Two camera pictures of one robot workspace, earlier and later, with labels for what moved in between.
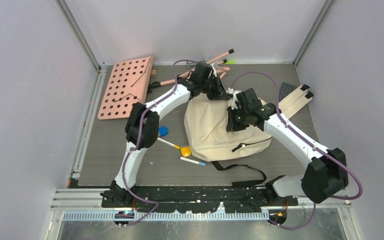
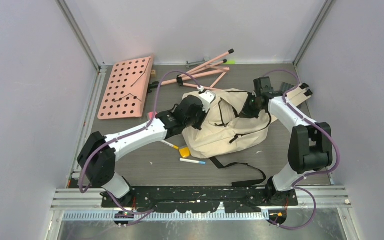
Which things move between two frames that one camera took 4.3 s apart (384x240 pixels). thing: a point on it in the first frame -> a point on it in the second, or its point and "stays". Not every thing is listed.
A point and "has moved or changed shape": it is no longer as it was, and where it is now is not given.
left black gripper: x=219 y=92 -> x=203 y=115
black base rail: x=196 y=199 stays
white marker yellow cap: x=168 y=143 stays
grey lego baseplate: x=285 y=89 stays
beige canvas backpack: x=207 y=139 has moved or changed shape
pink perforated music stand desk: x=128 y=85 stays
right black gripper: x=232 y=126 -> x=246 y=112
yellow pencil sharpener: x=186 y=151 stays
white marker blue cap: x=192 y=161 stays
